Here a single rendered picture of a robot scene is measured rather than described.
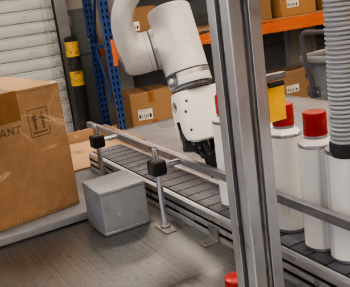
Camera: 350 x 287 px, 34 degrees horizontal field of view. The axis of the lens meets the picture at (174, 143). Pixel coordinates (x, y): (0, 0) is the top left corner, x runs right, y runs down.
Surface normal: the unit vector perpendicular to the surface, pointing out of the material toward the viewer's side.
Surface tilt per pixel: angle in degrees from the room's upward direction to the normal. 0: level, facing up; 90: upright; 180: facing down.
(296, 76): 90
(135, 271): 0
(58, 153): 90
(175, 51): 76
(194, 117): 70
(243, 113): 90
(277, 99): 90
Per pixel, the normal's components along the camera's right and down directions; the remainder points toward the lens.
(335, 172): -0.66, 0.28
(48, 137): 0.62, 0.13
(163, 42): -0.06, 0.01
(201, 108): 0.42, -0.17
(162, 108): 0.30, 0.21
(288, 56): -0.93, 0.21
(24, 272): -0.13, -0.96
